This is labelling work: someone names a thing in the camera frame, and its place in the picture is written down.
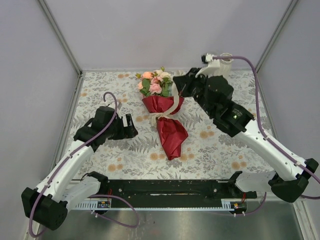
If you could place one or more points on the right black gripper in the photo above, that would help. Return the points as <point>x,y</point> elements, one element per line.
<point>185,82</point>

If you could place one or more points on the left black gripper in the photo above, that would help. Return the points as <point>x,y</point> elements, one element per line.
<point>130,129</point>

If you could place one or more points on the artificial flower bunch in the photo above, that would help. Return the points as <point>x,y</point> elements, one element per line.
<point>155,83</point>

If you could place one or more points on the red wrapping paper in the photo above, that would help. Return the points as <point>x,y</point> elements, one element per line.
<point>171,132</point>

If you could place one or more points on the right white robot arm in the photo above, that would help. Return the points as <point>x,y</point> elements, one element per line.
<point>291,173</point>

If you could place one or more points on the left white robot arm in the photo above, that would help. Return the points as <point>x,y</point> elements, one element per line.
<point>50,201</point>

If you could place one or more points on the white ribbed vase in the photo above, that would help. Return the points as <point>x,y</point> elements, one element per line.
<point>224,68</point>

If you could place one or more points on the floral table mat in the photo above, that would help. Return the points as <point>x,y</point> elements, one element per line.
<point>207,153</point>

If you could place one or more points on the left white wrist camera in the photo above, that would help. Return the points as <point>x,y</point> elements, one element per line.
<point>116,108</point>

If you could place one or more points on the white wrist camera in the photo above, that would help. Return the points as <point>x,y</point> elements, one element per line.
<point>116,108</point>
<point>212,64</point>

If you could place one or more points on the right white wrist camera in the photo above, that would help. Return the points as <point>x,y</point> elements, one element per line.
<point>212,64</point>

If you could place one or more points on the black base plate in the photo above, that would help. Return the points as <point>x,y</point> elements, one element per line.
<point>171,194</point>

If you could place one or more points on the left aluminium frame post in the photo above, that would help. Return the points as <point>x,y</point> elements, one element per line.
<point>58,33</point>

